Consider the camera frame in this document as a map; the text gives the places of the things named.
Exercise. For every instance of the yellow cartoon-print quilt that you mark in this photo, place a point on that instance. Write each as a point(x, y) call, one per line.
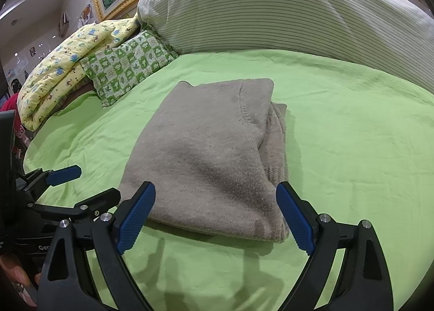
point(61, 73)

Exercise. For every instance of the green bed sheet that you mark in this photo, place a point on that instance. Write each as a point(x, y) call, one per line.
point(356, 144)

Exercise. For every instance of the green checked leaf-print pillow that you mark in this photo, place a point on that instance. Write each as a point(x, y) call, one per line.
point(125, 63)

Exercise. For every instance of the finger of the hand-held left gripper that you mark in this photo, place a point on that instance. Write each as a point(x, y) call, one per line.
point(88, 204)
point(64, 175)

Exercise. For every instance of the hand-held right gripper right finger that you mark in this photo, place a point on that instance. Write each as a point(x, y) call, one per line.
point(295, 219)

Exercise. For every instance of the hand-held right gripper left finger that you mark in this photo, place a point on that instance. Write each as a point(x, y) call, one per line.
point(135, 219)

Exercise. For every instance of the beige sweater with brown trim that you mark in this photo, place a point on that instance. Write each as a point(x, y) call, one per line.
point(203, 151)

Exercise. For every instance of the person's left hand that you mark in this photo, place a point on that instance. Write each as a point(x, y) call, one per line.
point(13, 273)

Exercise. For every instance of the striped white pillow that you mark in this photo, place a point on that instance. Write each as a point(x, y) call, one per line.
point(288, 9)

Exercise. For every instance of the small wall box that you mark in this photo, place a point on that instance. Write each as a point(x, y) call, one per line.
point(64, 24)

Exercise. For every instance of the red cloth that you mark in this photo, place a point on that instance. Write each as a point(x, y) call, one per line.
point(10, 102)

